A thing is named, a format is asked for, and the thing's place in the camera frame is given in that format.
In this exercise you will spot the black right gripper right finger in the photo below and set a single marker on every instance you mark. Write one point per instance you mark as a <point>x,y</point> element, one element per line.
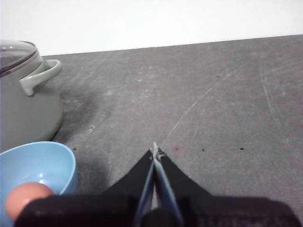
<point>225,212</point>

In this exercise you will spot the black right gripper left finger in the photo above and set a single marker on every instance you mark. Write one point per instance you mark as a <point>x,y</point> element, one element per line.
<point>94,210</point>

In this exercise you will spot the brown egg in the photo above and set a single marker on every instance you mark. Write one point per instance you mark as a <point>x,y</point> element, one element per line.
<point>23,194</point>

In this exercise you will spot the blue ribbed bowl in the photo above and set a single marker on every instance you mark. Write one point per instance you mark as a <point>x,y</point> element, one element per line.
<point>35,160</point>

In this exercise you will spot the pale green electric steamer pot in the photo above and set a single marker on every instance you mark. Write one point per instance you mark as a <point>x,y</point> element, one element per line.
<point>28,113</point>

